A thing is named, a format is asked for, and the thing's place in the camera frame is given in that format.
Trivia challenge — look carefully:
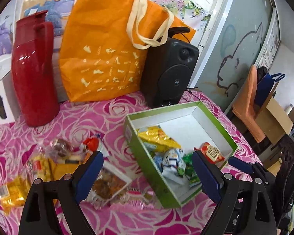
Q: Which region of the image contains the orange snack pack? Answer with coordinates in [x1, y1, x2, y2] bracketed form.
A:
[49, 160, 80, 180]

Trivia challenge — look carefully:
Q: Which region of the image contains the clear brown cookie pack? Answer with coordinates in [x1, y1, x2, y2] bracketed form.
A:
[85, 161, 132, 207]

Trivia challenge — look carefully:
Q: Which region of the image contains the red white candy wrapper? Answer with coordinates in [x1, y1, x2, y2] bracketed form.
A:
[80, 134, 110, 158]

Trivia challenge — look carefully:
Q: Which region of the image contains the yellow chips bag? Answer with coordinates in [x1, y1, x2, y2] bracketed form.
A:
[137, 125, 181, 153]

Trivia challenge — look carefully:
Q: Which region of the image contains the yellow crackers bag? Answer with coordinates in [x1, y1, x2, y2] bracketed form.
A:
[25, 153, 54, 182]

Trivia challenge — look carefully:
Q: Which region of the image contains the clear chocolate snack pack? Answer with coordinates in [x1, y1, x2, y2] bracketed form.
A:
[45, 138, 73, 163]

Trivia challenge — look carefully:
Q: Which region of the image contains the red orange snack packet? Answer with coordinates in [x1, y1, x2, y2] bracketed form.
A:
[194, 142, 225, 164]

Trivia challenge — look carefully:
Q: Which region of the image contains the yellow snack packet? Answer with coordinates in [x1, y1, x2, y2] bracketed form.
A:
[0, 176, 30, 215]

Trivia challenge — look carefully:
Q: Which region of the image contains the brown cardboard box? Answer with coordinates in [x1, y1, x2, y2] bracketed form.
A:
[255, 98, 293, 145]

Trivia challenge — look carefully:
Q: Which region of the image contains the orange chair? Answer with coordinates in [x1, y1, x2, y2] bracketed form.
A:
[232, 65, 266, 143]

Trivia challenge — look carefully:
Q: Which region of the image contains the green snack packet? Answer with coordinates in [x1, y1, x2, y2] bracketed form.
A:
[182, 153, 201, 188]

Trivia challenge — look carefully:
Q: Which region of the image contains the pink rose tablecloth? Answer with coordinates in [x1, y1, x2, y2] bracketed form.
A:
[0, 89, 263, 235]

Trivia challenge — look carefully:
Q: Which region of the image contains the green cardboard box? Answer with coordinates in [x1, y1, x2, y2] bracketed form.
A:
[125, 101, 238, 209]

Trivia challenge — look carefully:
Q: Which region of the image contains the white blue snack packet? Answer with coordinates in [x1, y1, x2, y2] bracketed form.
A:
[153, 149, 186, 185]

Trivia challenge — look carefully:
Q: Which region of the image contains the blue bag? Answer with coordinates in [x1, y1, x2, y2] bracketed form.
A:
[254, 73, 285, 107]

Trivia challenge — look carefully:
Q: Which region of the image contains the white cup box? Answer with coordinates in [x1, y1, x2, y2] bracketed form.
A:
[0, 54, 21, 124]

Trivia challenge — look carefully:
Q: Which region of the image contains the black speaker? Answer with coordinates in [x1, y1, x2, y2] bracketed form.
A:
[140, 27, 200, 108]

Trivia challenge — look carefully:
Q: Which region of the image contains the red thermos jug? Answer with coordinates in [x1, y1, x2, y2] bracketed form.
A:
[11, 11, 60, 127]

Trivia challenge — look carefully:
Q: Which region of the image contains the orange tote bag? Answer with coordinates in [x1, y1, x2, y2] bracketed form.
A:
[59, 0, 195, 102]

